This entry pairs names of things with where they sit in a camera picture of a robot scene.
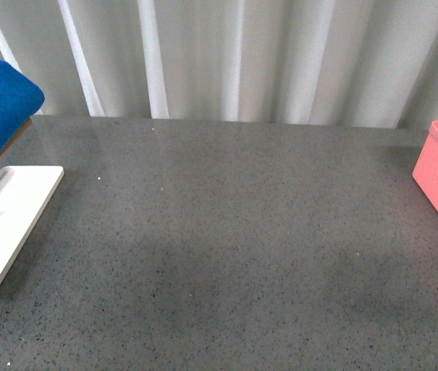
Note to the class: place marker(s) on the white pleated curtain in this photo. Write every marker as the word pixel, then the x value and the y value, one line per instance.
pixel 345 63

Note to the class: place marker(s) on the white towel rack stand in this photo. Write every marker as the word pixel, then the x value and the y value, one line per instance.
pixel 25 191

